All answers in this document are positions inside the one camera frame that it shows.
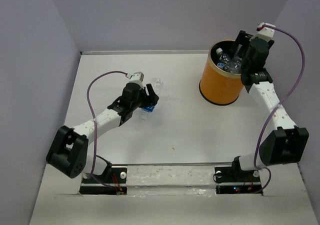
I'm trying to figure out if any blue label plastic bottle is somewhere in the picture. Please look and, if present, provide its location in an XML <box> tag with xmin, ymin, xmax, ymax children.
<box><xmin>141</xmin><ymin>78</ymin><xmax>164</xmax><ymax>121</ymax></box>

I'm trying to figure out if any clear bottle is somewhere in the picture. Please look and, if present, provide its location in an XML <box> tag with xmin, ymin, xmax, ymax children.
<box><xmin>215</xmin><ymin>48</ymin><xmax>231</xmax><ymax>72</ymax></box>
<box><xmin>229</xmin><ymin>44</ymin><xmax>242</xmax><ymax>74</ymax></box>
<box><xmin>217</xmin><ymin>62</ymin><xmax>225</xmax><ymax>70</ymax></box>

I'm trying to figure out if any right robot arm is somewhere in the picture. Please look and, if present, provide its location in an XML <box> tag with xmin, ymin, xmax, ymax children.
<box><xmin>229</xmin><ymin>27</ymin><xmax>309</xmax><ymax>181</ymax></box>

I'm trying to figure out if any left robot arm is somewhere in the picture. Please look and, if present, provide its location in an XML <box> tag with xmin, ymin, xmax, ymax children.
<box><xmin>46</xmin><ymin>82</ymin><xmax>159</xmax><ymax>179</ymax></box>

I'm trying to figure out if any orange cylindrical bin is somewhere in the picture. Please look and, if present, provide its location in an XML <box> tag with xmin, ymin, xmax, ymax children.
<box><xmin>198</xmin><ymin>39</ymin><xmax>244</xmax><ymax>106</ymax></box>

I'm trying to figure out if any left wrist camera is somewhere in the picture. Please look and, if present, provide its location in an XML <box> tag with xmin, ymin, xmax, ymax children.
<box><xmin>125</xmin><ymin>71</ymin><xmax>144</xmax><ymax>88</ymax></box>

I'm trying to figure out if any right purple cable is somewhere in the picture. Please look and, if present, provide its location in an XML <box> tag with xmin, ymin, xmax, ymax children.
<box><xmin>253</xmin><ymin>26</ymin><xmax>306</xmax><ymax>193</ymax></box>

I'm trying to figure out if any purple cable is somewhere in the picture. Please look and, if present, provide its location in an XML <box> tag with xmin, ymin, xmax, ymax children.
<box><xmin>253</xmin><ymin>26</ymin><xmax>306</xmax><ymax>193</ymax></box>
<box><xmin>86</xmin><ymin>71</ymin><xmax>128</xmax><ymax>186</ymax></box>

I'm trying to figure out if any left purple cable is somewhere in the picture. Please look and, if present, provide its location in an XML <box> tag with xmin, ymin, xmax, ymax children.
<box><xmin>86</xmin><ymin>71</ymin><xmax>128</xmax><ymax>186</ymax></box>

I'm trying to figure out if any metal rail back edge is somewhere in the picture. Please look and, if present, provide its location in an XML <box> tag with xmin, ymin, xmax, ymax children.
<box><xmin>80</xmin><ymin>50</ymin><xmax>209</xmax><ymax>56</ymax></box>

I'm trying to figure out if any metal rail front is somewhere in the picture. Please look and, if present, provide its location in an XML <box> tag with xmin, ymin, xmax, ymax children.
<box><xmin>112</xmin><ymin>162</ymin><xmax>232</xmax><ymax>166</ymax></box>

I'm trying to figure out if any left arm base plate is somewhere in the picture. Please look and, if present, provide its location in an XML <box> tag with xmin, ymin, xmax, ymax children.
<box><xmin>79</xmin><ymin>166</ymin><xmax>128</xmax><ymax>196</ymax></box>

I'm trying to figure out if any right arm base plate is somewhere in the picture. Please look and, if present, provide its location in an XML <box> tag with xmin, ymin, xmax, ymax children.
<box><xmin>212</xmin><ymin>166</ymin><xmax>263</xmax><ymax>195</ymax></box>

